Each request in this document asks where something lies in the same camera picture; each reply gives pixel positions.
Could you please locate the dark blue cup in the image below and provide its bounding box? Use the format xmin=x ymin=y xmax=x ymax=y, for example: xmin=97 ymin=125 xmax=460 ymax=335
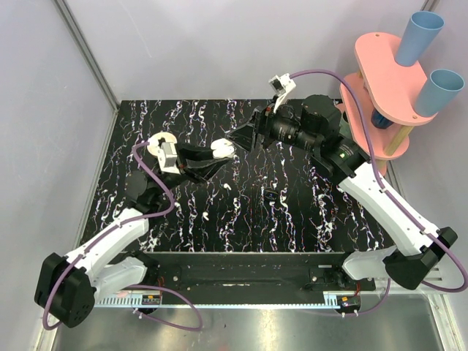
xmin=371 ymin=109 xmax=393 ymax=129

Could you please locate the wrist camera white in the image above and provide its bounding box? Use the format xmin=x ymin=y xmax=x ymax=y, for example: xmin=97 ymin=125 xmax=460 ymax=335
xmin=147 ymin=140 xmax=181 ymax=175
xmin=268 ymin=73 xmax=296 ymax=113

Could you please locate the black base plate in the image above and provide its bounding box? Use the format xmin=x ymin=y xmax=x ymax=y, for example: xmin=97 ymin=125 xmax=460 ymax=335
xmin=148 ymin=252 xmax=376 ymax=293

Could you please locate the white earbud case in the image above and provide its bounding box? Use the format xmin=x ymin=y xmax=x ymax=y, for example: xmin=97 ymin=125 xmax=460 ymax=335
xmin=211 ymin=138 xmax=235 ymax=159

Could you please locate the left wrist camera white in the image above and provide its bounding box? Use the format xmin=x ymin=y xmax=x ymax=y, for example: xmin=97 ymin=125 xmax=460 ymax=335
xmin=147 ymin=140 xmax=181 ymax=175

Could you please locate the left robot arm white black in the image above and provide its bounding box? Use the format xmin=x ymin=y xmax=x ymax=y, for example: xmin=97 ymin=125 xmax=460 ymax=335
xmin=34 ymin=133 xmax=235 ymax=331

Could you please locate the black marble mat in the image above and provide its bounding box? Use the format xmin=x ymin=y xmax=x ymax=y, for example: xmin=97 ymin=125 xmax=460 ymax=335
xmin=82 ymin=99 xmax=393 ymax=252

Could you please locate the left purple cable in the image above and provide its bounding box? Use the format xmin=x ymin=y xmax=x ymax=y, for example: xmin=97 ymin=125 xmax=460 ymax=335
xmin=42 ymin=142 xmax=204 ymax=332

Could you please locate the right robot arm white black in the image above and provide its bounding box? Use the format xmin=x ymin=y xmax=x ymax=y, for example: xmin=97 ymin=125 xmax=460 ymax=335
xmin=227 ymin=95 xmax=458 ymax=290

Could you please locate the black earbud charging case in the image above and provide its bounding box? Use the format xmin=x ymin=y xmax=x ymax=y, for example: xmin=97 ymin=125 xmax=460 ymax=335
xmin=263 ymin=189 xmax=279 ymax=201

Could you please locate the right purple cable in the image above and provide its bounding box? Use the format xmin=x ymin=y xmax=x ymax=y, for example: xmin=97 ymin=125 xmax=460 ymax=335
xmin=290 ymin=69 xmax=468 ymax=317

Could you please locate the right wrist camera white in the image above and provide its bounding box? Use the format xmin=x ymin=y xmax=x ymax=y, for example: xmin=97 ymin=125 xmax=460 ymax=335
xmin=268 ymin=73 xmax=296 ymax=113

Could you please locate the pink three tier shelf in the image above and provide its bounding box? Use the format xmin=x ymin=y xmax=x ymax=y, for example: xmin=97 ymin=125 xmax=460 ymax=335
xmin=340 ymin=32 xmax=434 ymax=174

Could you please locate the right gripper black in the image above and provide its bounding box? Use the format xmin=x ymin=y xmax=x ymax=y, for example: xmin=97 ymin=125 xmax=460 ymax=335
xmin=224 ymin=94 xmax=320 ymax=153

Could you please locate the blue cup front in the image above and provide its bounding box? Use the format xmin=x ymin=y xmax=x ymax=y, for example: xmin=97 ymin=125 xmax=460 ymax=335
xmin=414 ymin=69 xmax=465 ymax=118

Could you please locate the blue cup rear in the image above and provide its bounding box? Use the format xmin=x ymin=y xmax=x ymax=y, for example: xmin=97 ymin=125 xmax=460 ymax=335
xmin=395 ymin=11 xmax=445 ymax=67

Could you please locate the purple cable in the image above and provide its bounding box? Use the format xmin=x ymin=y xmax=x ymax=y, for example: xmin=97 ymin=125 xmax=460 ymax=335
xmin=42 ymin=142 xmax=204 ymax=332
xmin=290 ymin=69 xmax=468 ymax=317

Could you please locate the cream round bowl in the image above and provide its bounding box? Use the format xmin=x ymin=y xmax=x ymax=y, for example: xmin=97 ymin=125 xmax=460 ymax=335
xmin=146 ymin=132 xmax=177 ymax=156

